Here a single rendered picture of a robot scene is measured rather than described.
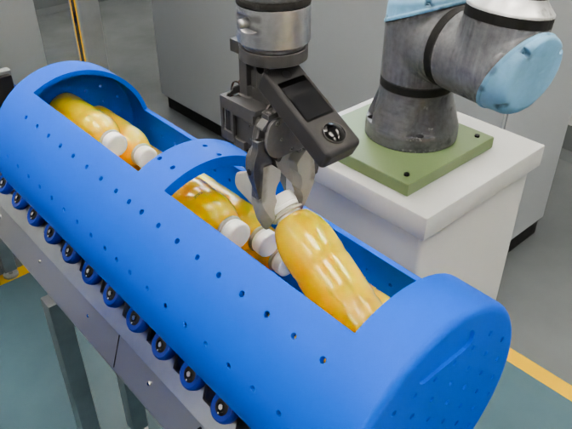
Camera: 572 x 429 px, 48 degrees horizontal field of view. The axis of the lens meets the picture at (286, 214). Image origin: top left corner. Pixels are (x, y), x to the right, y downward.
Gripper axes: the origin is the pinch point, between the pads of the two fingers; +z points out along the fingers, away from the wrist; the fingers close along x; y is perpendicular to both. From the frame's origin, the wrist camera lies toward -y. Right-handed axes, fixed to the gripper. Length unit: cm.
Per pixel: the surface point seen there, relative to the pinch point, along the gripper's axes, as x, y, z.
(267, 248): -5.3, 9.9, 13.2
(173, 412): 12.3, 11.2, 35.9
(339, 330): 7.3, -16.2, 2.2
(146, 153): -5.5, 42.6, 11.6
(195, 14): -138, 224, 56
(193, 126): -138, 234, 122
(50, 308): 8, 74, 61
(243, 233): -0.8, 9.7, 8.5
